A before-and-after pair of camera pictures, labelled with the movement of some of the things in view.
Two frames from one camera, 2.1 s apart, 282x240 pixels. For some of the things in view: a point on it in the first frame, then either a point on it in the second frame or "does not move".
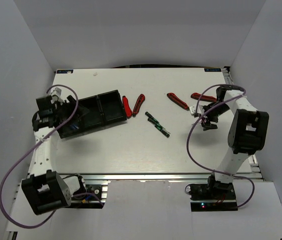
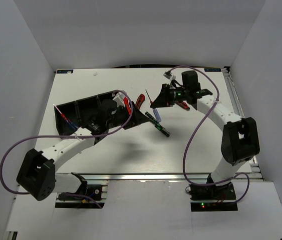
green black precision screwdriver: (155, 124) does not move
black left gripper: (82, 111) → (137, 118)
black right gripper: (211, 126) → (164, 99)
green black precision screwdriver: (154, 121) does not move
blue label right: (212, 69) does not move
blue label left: (65, 71) does not move
